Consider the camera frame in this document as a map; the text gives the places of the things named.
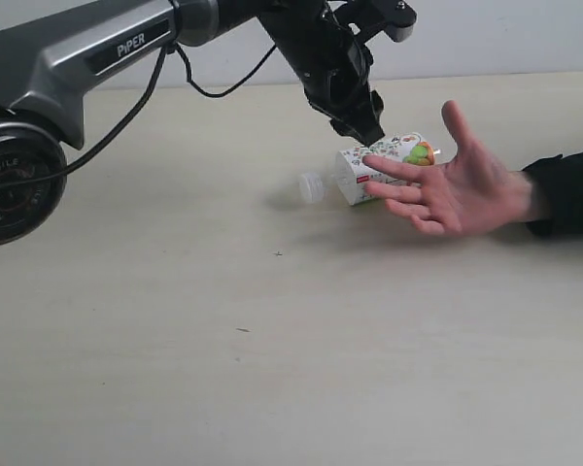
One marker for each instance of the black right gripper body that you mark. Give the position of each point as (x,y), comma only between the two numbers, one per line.
(323,53)

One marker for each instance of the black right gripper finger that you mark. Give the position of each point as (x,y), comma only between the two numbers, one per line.
(362,122)

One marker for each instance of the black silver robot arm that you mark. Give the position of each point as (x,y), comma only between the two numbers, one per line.
(50,64)

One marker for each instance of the square bottle floral label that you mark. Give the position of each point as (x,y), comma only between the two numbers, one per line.
(349,174)

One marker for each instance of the person's open hand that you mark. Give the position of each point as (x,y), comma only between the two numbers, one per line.
(472,194)

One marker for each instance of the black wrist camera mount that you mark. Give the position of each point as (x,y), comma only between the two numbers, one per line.
(372,17)

